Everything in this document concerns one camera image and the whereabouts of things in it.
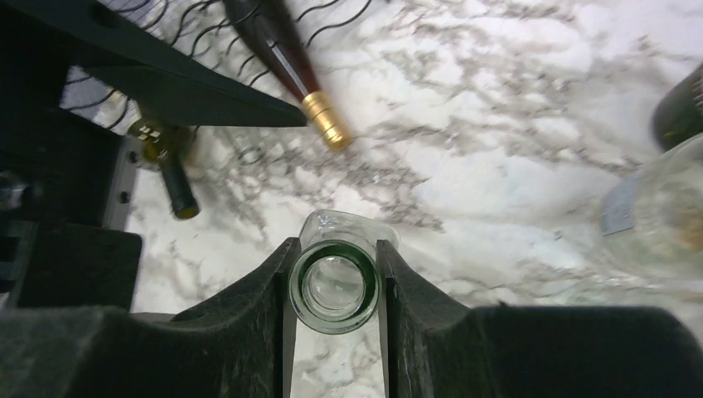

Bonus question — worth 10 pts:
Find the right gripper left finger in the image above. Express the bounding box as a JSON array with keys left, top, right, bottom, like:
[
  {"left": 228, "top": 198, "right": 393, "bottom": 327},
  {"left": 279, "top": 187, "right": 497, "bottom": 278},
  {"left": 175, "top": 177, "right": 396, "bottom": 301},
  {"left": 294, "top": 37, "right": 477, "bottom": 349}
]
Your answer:
[{"left": 1, "top": 237, "right": 301, "bottom": 397}]

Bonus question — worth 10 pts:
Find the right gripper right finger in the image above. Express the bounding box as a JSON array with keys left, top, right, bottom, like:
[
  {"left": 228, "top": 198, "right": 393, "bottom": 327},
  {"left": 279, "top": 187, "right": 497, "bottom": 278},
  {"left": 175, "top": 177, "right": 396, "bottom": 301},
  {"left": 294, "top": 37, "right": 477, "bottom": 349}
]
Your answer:
[{"left": 376, "top": 240, "right": 702, "bottom": 397}]

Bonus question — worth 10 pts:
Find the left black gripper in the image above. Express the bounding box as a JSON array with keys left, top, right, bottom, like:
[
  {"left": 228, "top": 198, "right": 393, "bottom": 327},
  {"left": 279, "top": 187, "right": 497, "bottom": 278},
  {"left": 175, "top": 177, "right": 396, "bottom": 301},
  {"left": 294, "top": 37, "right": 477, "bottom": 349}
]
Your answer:
[{"left": 1, "top": 1, "right": 304, "bottom": 309}]

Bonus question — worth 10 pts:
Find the dark green wine bottle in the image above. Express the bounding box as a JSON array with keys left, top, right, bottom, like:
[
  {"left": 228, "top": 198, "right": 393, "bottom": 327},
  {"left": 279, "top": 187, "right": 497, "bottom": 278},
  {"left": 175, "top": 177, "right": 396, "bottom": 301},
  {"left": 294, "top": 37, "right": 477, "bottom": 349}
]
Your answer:
[
  {"left": 652, "top": 65, "right": 702, "bottom": 151},
  {"left": 128, "top": 104, "right": 200, "bottom": 220}
]

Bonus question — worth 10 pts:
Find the clear glass wine bottle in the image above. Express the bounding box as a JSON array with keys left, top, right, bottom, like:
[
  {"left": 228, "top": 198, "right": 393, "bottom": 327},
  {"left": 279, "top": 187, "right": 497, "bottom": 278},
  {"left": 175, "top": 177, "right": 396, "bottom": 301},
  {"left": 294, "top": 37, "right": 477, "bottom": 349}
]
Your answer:
[{"left": 595, "top": 135, "right": 702, "bottom": 279}]

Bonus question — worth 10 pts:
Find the amber bottle gold cap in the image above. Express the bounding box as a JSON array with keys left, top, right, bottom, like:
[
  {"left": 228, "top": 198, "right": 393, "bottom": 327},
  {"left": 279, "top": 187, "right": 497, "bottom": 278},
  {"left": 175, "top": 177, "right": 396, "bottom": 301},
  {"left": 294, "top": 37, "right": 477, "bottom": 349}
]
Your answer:
[{"left": 224, "top": 0, "right": 353, "bottom": 152}]

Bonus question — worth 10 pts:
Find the black wire wine rack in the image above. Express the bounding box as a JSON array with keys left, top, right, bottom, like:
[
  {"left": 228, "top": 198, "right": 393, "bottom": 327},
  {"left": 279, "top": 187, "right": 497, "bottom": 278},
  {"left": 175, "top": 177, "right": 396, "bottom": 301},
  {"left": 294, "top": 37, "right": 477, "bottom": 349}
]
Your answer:
[{"left": 61, "top": 1, "right": 371, "bottom": 134}]

